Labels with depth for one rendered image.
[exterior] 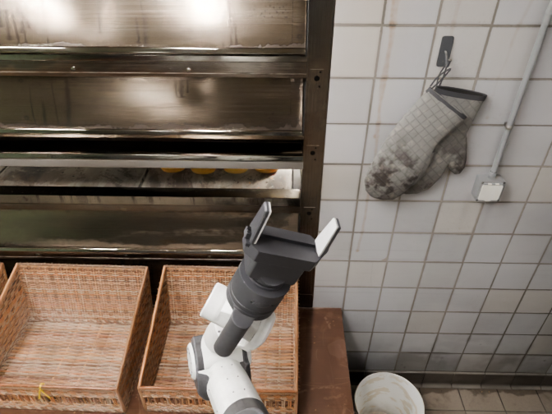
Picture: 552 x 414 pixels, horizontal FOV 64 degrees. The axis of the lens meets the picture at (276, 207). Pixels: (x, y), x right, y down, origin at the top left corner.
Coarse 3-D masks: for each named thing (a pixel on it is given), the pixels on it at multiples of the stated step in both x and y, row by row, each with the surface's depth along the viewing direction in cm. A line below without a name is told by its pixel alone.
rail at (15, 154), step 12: (0, 156) 136; (12, 156) 136; (24, 156) 136; (36, 156) 136; (48, 156) 136; (60, 156) 136; (72, 156) 136; (84, 156) 136; (96, 156) 136; (108, 156) 136; (120, 156) 136; (132, 156) 136; (144, 156) 135; (156, 156) 135; (168, 156) 135; (180, 156) 135; (192, 156) 135; (204, 156) 135; (216, 156) 135; (228, 156) 135; (240, 156) 135; (252, 156) 135; (264, 156) 135; (276, 156) 135; (288, 156) 135; (300, 156) 135
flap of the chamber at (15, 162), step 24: (0, 144) 150; (24, 144) 150; (48, 144) 150; (72, 144) 150; (96, 144) 150; (120, 144) 150; (144, 144) 151; (168, 144) 151; (192, 144) 151; (216, 144) 151; (240, 144) 151; (264, 144) 151; (288, 144) 151; (264, 168) 136; (288, 168) 136
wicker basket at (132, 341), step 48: (48, 288) 185; (96, 288) 183; (144, 288) 173; (0, 336) 171; (48, 336) 183; (96, 336) 184; (144, 336) 177; (0, 384) 151; (48, 384) 151; (96, 384) 166
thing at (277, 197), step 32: (0, 192) 164; (32, 192) 164; (64, 192) 164; (96, 192) 164; (128, 192) 164; (160, 192) 164; (192, 192) 164; (224, 192) 164; (256, 192) 164; (288, 192) 164
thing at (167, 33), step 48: (0, 0) 124; (48, 0) 124; (96, 0) 124; (144, 0) 124; (192, 0) 123; (240, 0) 123; (288, 0) 123; (0, 48) 126; (48, 48) 126; (96, 48) 126; (144, 48) 125; (192, 48) 125; (240, 48) 125; (288, 48) 125
